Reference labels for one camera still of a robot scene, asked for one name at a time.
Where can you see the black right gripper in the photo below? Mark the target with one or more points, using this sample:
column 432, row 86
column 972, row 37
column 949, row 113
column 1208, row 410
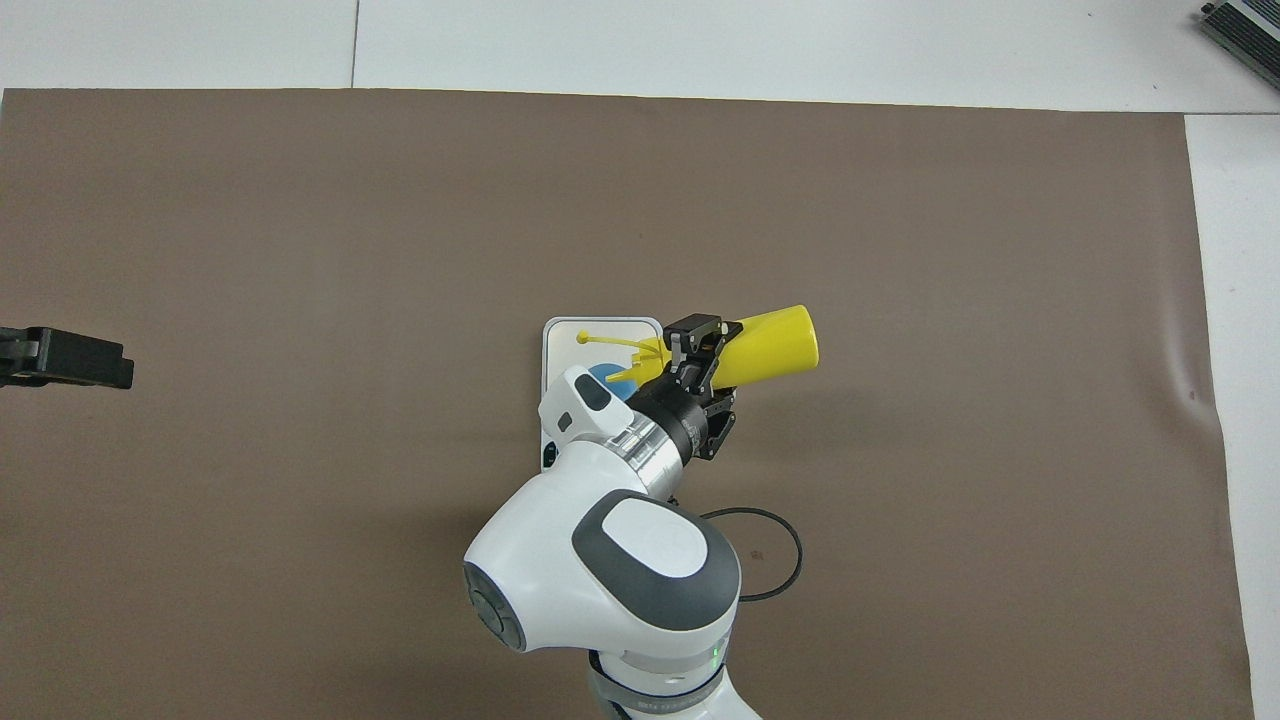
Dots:
column 670, row 420

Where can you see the yellow squeeze bottle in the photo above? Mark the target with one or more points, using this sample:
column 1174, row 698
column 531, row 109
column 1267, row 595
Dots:
column 770, row 350

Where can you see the light blue plastic cup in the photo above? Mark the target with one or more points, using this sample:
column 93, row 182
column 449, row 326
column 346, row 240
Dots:
column 600, row 375

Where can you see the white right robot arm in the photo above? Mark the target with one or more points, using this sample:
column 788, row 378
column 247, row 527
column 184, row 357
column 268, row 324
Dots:
column 600, row 560

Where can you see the silver digital kitchen scale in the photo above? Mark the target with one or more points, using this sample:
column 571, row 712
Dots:
column 560, row 355

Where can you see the brown table mat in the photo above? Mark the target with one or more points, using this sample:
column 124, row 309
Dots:
column 300, row 200

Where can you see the grey ribbed metal device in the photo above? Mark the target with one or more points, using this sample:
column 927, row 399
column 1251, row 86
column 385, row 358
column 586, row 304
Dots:
column 1250, row 30

